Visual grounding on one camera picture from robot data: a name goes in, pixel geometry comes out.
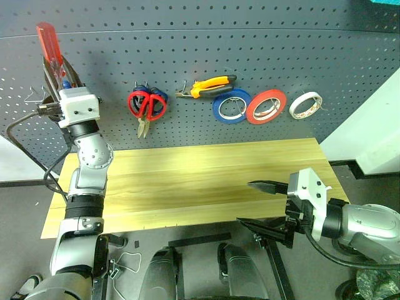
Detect grey perforated pegboard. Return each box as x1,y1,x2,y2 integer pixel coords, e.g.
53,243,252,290
0,0,400,176

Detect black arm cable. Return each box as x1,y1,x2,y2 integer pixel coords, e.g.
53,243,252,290
6,104,74,204
304,229,400,271

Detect orange and black pliers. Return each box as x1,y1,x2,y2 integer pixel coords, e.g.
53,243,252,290
174,74,238,100

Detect dark mottled object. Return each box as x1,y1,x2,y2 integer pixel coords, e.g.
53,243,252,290
356,268,400,300

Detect red handled scissors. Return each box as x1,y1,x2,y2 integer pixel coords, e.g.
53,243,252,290
127,89,168,140

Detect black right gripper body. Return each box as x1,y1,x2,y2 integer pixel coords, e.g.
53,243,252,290
282,199,315,249

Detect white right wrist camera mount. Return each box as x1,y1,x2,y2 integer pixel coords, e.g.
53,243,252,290
286,167,333,243

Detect dark grey rounded housing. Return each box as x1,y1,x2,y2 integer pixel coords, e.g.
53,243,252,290
217,242,269,300
139,246,182,300

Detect red tape roll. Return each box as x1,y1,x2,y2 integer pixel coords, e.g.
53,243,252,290
246,89,286,126

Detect black metal table frame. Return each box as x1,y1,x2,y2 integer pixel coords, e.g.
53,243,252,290
90,232,296,300

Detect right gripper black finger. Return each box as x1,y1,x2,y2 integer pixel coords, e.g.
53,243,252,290
236,217,288,247
246,179,290,195

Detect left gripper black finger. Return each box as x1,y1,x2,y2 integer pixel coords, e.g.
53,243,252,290
62,54,86,89
41,55,62,103

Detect red handled screwdriver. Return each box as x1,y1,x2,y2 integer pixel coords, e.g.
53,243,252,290
35,21,68,90

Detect grey shoe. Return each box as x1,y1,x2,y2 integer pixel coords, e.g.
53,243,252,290
11,274,43,300

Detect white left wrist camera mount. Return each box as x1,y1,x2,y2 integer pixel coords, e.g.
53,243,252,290
57,86,101,129

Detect blue tape roll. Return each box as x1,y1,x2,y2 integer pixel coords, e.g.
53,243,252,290
212,88,251,125

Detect silver wire loop hook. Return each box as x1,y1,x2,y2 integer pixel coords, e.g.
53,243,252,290
175,79,201,99
24,86,53,104

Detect white tape roll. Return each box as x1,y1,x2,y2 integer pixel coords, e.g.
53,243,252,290
288,91,323,121

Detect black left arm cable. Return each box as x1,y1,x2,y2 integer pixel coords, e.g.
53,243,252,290
6,104,74,204

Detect blue handled scissors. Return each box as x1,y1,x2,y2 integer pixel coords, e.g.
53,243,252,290
132,86,171,140

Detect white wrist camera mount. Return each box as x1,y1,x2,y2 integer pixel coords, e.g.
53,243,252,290
57,86,101,129
286,167,333,243

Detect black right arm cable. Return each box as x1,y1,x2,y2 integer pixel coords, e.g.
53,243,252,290
304,229,400,271

